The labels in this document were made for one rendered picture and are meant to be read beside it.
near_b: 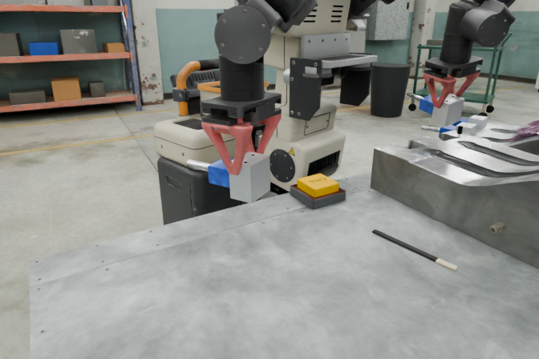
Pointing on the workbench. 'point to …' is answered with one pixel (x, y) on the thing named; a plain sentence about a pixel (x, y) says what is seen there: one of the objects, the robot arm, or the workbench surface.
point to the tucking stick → (416, 250)
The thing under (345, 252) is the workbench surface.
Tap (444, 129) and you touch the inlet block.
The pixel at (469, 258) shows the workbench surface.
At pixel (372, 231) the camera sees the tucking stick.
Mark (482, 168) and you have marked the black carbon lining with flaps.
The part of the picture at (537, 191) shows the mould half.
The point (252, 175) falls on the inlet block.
